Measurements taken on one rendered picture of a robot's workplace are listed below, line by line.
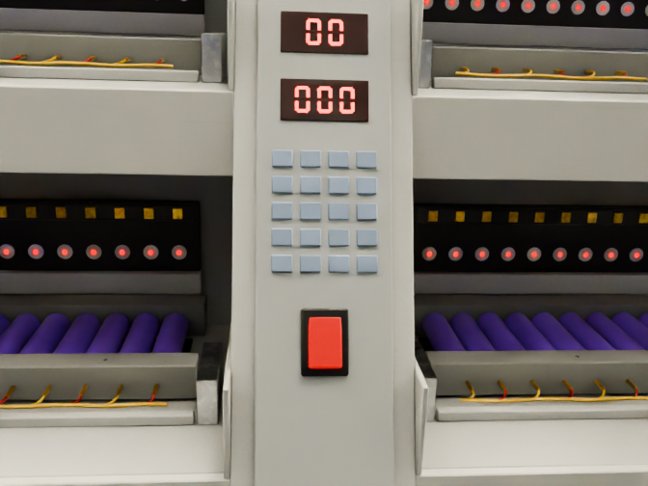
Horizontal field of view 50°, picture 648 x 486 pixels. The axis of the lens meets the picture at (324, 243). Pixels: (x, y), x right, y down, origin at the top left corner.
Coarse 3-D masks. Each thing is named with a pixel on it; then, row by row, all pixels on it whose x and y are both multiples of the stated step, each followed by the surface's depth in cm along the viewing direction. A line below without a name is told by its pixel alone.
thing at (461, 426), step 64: (448, 256) 53; (512, 256) 53; (576, 256) 54; (640, 256) 54; (448, 320) 52; (512, 320) 50; (576, 320) 50; (640, 320) 52; (448, 384) 43; (512, 384) 43; (576, 384) 43; (640, 384) 44; (448, 448) 38; (512, 448) 38; (576, 448) 38; (640, 448) 38
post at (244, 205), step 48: (240, 0) 37; (240, 48) 36; (240, 96) 36; (240, 144) 36; (240, 192) 36; (240, 240) 36; (240, 288) 35; (240, 336) 35; (240, 384) 35; (240, 432) 35; (240, 480) 35
